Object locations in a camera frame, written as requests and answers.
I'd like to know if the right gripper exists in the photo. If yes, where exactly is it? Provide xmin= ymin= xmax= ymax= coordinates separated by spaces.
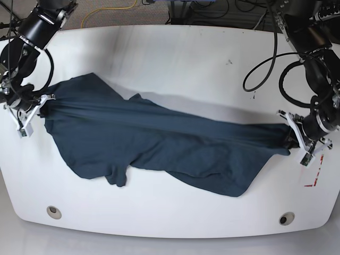
xmin=4 ymin=94 xmax=56 ymax=130

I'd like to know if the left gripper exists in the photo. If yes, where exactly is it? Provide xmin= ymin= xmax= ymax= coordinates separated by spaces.
xmin=276 ymin=110 xmax=334 ymax=157

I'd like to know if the dark navy T-shirt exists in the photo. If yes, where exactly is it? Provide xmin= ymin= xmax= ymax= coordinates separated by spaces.
xmin=44 ymin=73 xmax=292 ymax=197

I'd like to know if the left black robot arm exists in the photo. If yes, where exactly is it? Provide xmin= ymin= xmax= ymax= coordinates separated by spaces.
xmin=275 ymin=1 xmax=339 ymax=157

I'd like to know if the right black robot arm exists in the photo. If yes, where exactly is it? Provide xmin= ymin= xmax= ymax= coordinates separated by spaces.
xmin=1 ymin=1 xmax=78 ymax=137

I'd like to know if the red tape rectangle marking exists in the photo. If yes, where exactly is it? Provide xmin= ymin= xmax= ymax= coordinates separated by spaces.
xmin=302 ymin=153 xmax=325 ymax=188

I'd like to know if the black tripod stand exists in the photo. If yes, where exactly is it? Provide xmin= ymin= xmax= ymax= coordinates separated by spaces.
xmin=1 ymin=1 xmax=25 ymax=40

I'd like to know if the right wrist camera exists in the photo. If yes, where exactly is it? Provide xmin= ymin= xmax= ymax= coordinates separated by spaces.
xmin=18 ymin=125 xmax=33 ymax=138

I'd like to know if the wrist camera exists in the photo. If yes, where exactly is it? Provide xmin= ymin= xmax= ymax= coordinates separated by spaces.
xmin=300 ymin=153 xmax=315 ymax=168
xmin=18 ymin=125 xmax=33 ymax=138

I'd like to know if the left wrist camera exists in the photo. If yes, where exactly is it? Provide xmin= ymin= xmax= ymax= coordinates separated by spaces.
xmin=300 ymin=153 xmax=315 ymax=168

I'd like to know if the right table cable grommet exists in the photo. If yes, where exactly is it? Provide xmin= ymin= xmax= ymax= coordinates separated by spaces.
xmin=279 ymin=212 xmax=295 ymax=226

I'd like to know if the table cable grommet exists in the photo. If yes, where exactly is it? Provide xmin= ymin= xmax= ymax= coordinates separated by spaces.
xmin=279 ymin=212 xmax=295 ymax=226
xmin=46 ymin=206 xmax=62 ymax=220

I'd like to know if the left table cable grommet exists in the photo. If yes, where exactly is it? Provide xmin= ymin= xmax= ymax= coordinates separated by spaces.
xmin=46 ymin=206 xmax=62 ymax=220

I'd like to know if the yellow cable on floor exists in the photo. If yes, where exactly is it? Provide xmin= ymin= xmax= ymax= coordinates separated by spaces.
xmin=81 ymin=0 xmax=139 ymax=29

